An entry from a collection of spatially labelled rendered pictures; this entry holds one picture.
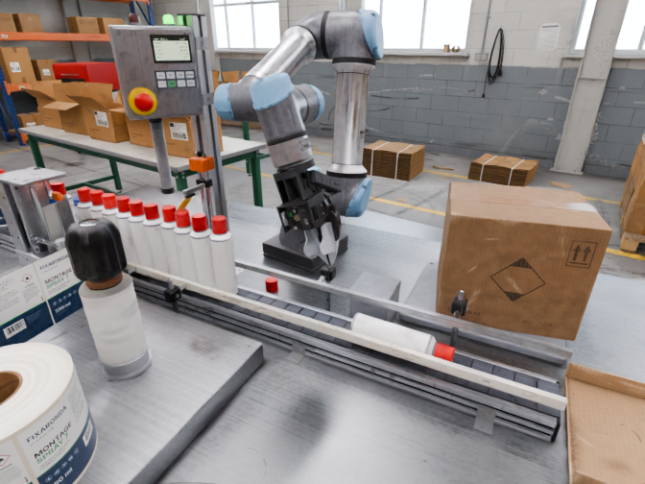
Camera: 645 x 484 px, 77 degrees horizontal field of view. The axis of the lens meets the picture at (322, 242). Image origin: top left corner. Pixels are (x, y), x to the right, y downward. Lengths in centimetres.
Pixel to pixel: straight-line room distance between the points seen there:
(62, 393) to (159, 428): 18
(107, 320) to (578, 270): 90
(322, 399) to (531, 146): 551
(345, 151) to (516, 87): 502
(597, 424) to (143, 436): 77
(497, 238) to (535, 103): 515
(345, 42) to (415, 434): 90
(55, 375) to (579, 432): 84
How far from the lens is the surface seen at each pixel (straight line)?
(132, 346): 83
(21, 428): 64
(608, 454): 88
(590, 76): 589
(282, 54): 103
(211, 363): 85
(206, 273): 101
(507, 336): 83
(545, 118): 602
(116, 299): 77
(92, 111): 360
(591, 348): 111
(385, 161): 496
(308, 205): 71
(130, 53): 102
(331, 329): 85
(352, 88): 113
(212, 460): 77
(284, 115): 72
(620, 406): 98
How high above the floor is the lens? 144
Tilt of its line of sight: 26 degrees down
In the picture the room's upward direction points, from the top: straight up
